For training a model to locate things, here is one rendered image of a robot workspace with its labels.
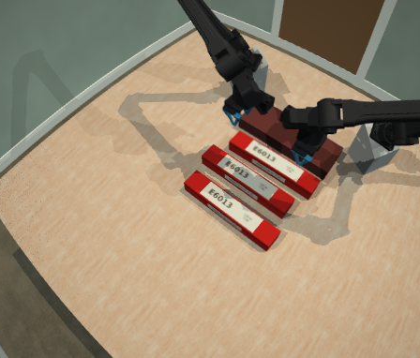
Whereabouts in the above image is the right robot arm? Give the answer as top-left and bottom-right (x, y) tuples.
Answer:
(177, 0), (275, 115)

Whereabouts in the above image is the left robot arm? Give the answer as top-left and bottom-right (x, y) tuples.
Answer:
(279, 97), (420, 151)

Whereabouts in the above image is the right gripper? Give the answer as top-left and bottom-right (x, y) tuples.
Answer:
(222, 86), (254, 126)

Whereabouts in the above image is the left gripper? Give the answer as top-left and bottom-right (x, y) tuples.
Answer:
(291, 127), (328, 166)

